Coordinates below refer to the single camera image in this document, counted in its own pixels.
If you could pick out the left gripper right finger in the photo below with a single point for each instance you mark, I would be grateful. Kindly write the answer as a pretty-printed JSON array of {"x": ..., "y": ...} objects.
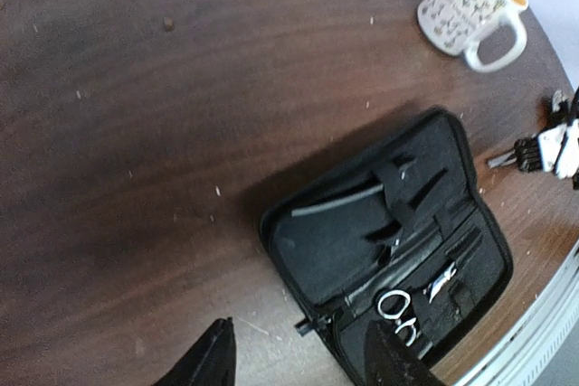
[{"x": 389, "y": 363}]

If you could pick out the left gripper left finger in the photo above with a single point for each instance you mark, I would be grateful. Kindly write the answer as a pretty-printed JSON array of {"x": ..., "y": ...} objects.
[{"x": 210, "y": 361}]

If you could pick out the silver straight hair scissors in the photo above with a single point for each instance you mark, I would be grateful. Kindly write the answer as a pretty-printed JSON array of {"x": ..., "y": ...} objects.
[{"x": 396, "y": 305}]

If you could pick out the black zippered tool case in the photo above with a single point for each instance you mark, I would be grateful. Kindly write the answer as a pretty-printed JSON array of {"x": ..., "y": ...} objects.
[{"x": 393, "y": 216}]

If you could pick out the silver thinning scissors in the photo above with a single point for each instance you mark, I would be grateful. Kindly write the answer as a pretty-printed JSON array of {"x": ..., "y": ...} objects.
[{"x": 506, "y": 159}]

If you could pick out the white floral mug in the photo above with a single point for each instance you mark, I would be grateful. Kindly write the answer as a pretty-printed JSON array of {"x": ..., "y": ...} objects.
[{"x": 458, "y": 27}]

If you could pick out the aluminium front rail frame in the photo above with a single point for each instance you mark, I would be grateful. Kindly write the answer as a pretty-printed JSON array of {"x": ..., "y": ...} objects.
[{"x": 523, "y": 353}]

